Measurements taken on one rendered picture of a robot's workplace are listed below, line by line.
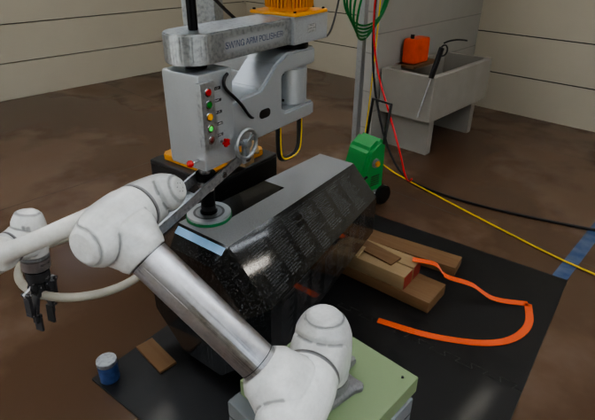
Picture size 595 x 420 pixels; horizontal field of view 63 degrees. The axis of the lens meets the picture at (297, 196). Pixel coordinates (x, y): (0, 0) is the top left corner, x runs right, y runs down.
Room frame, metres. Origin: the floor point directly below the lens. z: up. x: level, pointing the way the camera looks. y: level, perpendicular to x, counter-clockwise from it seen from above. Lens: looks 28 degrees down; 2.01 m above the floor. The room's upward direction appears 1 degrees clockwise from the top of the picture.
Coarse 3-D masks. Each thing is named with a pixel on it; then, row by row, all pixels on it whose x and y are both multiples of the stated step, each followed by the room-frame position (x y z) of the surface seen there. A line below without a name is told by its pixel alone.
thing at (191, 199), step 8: (240, 152) 2.18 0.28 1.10; (232, 160) 2.13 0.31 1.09; (240, 160) 2.17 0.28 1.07; (248, 160) 2.16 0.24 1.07; (224, 168) 2.08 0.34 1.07; (232, 168) 2.12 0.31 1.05; (192, 176) 2.06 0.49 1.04; (216, 176) 2.03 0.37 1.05; (224, 176) 2.06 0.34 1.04; (192, 184) 2.05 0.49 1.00; (208, 184) 1.99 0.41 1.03; (216, 184) 2.03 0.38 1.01; (200, 192) 1.94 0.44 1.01; (208, 192) 1.98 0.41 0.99; (184, 200) 1.95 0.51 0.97; (192, 200) 1.90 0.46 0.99; (184, 208) 1.86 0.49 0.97; (168, 216) 1.79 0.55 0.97; (176, 216) 1.82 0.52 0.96; (160, 224) 1.75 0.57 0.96; (168, 224) 1.78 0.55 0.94
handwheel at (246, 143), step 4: (244, 128) 2.06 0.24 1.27; (248, 128) 2.07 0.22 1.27; (252, 128) 2.10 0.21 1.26; (240, 132) 2.04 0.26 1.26; (244, 132) 2.05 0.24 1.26; (252, 132) 2.10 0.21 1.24; (240, 136) 2.02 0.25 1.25; (252, 136) 2.10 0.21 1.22; (256, 136) 2.11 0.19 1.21; (236, 140) 2.01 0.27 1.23; (240, 140) 2.03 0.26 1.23; (244, 140) 2.06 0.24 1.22; (248, 140) 2.06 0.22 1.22; (256, 140) 2.11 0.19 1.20; (236, 144) 2.01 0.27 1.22; (244, 144) 2.05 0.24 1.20; (248, 144) 2.05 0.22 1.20; (256, 144) 2.11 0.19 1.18; (236, 148) 2.01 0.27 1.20; (244, 148) 2.06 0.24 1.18; (248, 148) 2.05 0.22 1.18; (252, 148) 2.11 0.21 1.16; (256, 148) 2.11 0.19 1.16; (236, 152) 2.01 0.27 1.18; (248, 152) 2.07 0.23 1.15; (252, 152) 2.09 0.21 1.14; (240, 156) 2.02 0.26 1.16; (244, 156) 2.05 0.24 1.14; (248, 156) 2.07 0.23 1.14
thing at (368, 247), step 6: (366, 246) 2.73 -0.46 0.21; (372, 246) 2.73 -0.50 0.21; (378, 246) 2.74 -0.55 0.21; (360, 252) 2.67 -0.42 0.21; (366, 252) 2.68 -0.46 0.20; (372, 252) 2.67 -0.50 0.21; (378, 252) 2.67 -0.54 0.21; (384, 252) 2.67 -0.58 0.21; (378, 258) 2.61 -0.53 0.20; (384, 258) 2.60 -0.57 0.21; (390, 258) 2.60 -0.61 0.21; (396, 258) 2.60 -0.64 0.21; (390, 264) 2.54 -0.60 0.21
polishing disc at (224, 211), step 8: (192, 208) 2.08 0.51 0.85; (200, 208) 2.09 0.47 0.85; (224, 208) 2.09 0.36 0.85; (192, 216) 2.01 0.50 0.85; (200, 216) 2.01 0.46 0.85; (208, 216) 2.01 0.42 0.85; (216, 216) 2.01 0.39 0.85; (224, 216) 2.01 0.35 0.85; (200, 224) 1.95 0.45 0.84; (208, 224) 1.95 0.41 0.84
